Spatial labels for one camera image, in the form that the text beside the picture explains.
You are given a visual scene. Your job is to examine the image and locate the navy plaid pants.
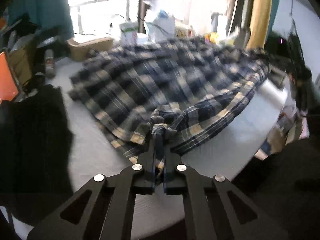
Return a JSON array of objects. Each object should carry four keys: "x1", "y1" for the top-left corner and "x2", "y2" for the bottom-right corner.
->
[{"x1": 69, "y1": 38, "x2": 271, "y2": 163}]

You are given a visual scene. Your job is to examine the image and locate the cardboard box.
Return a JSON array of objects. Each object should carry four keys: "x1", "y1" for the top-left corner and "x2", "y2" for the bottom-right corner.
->
[{"x1": 67, "y1": 37, "x2": 114, "y2": 62}]

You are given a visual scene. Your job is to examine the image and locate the yellow curtain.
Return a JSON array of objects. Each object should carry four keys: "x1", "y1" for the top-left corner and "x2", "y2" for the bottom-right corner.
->
[{"x1": 246, "y1": 0, "x2": 272, "y2": 50}]

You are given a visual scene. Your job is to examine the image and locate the teal curtain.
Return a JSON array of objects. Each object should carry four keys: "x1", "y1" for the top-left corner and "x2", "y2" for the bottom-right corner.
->
[{"x1": 8, "y1": 0, "x2": 73, "y2": 40}]

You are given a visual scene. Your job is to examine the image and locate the orange lit monitor screen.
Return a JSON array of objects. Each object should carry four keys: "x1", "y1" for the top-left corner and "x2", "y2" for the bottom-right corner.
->
[{"x1": 0, "y1": 48, "x2": 21, "y2": 103}]

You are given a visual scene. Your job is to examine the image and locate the green white carton box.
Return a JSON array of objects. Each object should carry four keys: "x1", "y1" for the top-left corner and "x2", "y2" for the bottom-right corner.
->
[{"x1": 119, "y1": 22, "x2": 139, "y2": 46}]

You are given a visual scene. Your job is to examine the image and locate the spray can bottle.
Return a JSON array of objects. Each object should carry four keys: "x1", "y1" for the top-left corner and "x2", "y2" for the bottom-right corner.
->
[{"x1": 44, "y1": 49, "x2": 55, "y2": 79}]

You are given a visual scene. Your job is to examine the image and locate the black cloth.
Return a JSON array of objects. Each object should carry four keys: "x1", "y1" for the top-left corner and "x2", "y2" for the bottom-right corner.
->
[{"x1": 1, "y1": 85, "x2": 73, "y2": 226}]

